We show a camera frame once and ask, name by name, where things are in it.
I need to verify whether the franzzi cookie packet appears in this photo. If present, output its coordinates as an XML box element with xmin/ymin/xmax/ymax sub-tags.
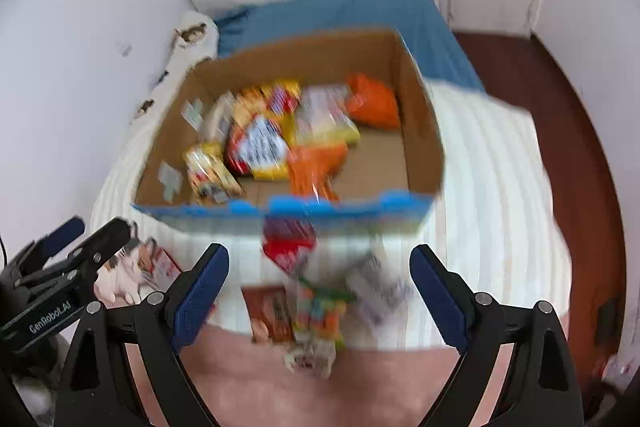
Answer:
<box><xmin>200</xmin><ymin>91</ymin><xmax>235</xmax><ymax>145</ymax></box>

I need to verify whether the orange snack bag back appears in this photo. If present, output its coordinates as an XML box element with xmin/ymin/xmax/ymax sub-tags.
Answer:
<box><xmin>345</xmin><ymin>72</ymin><xmax>401</xmax><ymax>130</ymax></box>

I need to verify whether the brown snack packet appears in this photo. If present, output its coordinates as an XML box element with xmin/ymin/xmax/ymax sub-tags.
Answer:
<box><xmin>241</xmin><ymin>285</ymin><xmax>295</xmax><ymax>345</ymax></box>

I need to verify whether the yellow mushroom snack bag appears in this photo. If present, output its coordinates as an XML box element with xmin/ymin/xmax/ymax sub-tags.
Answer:
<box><xmin>183</xmin><ymin>143</ymin><xmax>244</xmax><ymax>205</ymax></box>

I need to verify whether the clear white snack bag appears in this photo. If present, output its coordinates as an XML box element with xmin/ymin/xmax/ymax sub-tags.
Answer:
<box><xmin>295</xmin><ymin>83</ymin><xmax>360</xmax><ymax>146</ymax></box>

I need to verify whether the red white snack packet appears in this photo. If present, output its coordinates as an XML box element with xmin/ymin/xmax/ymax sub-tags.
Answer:
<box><xmin>138</xmin><ymin>237</ymin><xmax>182</xmax><ymax>291</ymax></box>

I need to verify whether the white purple snack packet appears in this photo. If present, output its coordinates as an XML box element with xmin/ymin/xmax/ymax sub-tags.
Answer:
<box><xmin>345</xmin><ymin>251</ymin><xmax>412</xmax><ymax>331</ymax></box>

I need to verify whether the striped cat blanket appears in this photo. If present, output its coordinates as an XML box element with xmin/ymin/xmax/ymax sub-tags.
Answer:
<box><xmin>90</xmin><ymin>81</ymin><xmax>572</xmax><ymax>426</ymax></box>

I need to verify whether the colourful candy ball bag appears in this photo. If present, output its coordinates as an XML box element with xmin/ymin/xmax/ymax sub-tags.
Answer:
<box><xmin>293</xmin><ymin>277</ymin><xmax>356</xmax><ymax>346</ymax></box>

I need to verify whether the sedaap noodle packet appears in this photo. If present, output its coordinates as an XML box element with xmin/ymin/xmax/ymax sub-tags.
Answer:
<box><xmin>224</xmin><ymin>79</ymin><xmax>302</xmax><ymax>181</ymax></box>

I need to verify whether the bear print long pillow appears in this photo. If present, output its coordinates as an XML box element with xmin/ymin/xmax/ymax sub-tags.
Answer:
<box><xmin>130</xmin><ymin>10</ymin><xmax>220</xmax><ymax>122</ymax></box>

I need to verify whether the small red snack bag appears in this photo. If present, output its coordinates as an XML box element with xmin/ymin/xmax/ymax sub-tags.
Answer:
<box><xmin>262</xmin><ymin>218</ymin><xmax>317</xmax><ymax>277</ymax></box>

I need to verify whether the white cartoon snack packet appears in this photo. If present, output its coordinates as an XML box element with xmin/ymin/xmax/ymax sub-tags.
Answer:
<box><xmin>284</xmin><ymin>338</ymin><xmax>336</xmax><ymax>379</ymax></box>

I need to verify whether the blue bed sheet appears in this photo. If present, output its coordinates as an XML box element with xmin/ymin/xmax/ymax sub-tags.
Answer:
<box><xmin>215</xmin><ymin>0</ymin><xmax>485</xmax><ymax>92</ymax></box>

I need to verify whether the brown cardboard box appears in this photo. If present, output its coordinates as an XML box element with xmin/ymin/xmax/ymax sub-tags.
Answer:
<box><xmin>134</xmin><ymin>29</ymin><xmax>444</xmax><ymax>231</ymax></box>

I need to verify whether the orange biscuit bag front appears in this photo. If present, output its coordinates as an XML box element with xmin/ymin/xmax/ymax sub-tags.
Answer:
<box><xmin>286</xmin><ymin>143</ymin><xmax>348</xmax><ymax>202</ymax></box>

